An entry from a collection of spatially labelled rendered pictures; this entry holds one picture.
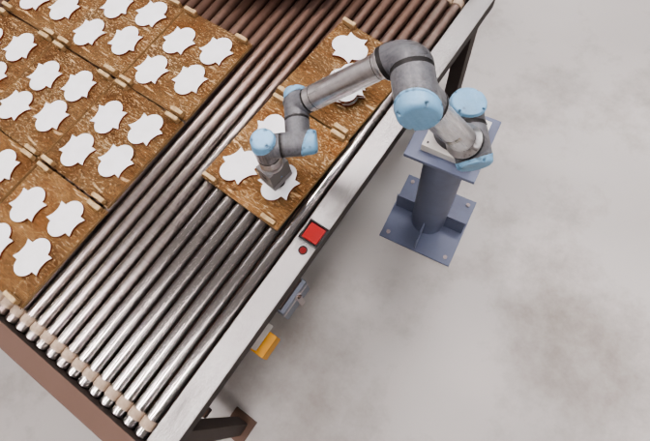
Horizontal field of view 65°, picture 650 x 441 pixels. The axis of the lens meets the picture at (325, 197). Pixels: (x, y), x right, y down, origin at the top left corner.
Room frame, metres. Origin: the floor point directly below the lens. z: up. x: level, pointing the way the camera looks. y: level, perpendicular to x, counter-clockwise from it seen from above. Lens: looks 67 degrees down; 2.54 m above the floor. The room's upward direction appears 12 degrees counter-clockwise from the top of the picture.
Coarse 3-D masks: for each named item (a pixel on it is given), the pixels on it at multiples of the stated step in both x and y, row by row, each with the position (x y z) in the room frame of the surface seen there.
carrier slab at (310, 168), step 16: (272, 96) 1.12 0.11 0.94; (272, 112) 1.05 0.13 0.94; (256, 128) 1.00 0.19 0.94; (320, 128) 0.95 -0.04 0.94; (240, 144) 0.95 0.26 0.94; (320, 144) 0.88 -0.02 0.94; (336, 144) 0.87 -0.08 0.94; (288, 160) 0.85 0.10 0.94; (304, 160) 0.83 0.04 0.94; (320, 160) 0.82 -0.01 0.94; (256, 176) 0.81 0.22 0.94; (304, 176) 0.77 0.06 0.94; (320, 176) 0.76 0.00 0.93; (224, 192) 0.78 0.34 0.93; (240, 192) 0.76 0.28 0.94; (256, 192) 0.75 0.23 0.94; (304, 192) 0.71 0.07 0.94; (256, 208) 0.69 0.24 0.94; (272, 208) 0.68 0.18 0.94; (288, 208) 0.67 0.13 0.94
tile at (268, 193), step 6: (294, 168) 0.79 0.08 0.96; (294, 174) 0.77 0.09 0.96; (258, 180) 0.78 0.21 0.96; (288, 180) 0.76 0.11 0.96; (294, 180) 0.75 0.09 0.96; (264, 186) 0.75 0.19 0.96; (282, 186) 0.74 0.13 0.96; (288, 186) 0.73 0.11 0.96; (294, 186) 0.73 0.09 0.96; (264, 192) 0.73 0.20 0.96; (270, 192) 0.72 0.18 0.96; (276, 192) 0.72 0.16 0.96; (282, 192) 0.71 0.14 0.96; (288, 192) 0.71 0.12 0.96; (270, 198) 0.70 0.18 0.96; (276, 198) 0.70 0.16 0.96
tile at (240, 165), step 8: (240, 152) 0.91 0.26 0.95; (248, 152) 0.90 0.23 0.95; (224, 160) 0.89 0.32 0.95; (232, 160) 0.89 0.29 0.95; (240, 160) 0.88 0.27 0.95; (248, 160) 0.87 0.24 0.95; (224, 168) 0.86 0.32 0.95; (232, 168) 0.85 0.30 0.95; (240, 168) 0.85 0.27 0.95; (248, 168) 0.84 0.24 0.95; (224, 176) 0.83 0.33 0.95; (232, 176) 0.82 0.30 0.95; (240, 176) 0.82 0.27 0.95; (248, 176) 0.81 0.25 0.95
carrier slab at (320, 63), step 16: (336, 32) 1.35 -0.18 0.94; (352, 32) 1.34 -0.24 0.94; (320, 48) 1.29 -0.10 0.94; (368, 48) 1.24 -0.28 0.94; (304, 64) 1.24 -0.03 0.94; (320, 64) 1.22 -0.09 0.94; (336, 64) 1.21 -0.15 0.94; (288, 80) 1.18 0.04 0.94; (304, 80) 1.16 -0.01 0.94; (384, 80) 1.09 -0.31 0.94; (368, 96) 1.04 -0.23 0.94; (384, 96) 1.02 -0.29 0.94; (320, 112) 1.01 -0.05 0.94; (336, 112) 1.00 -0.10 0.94; (352, 112) 0.98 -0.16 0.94; (368, 112) 0.97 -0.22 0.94; (352, 128) 0.92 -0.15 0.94
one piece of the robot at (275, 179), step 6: (282, 162) 0.75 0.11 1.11; (258, 168) 0.75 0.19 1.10; (282, 168) 0.74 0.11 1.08; (288, 168) 0.76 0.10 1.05; (264, 174) 0.73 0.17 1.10; (270, 174) 0.72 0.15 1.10; (276, 174) 0.72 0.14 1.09; (282, 174) 0.74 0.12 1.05; (288, 174) 0.75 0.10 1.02; (264, 180) 0.74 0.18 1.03; (270, 180) 0.71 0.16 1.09; (276, 180) 0.72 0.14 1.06; (282, 180) 0.73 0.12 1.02; (270, 186) 0.72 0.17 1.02; (276, 186) 0.71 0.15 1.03
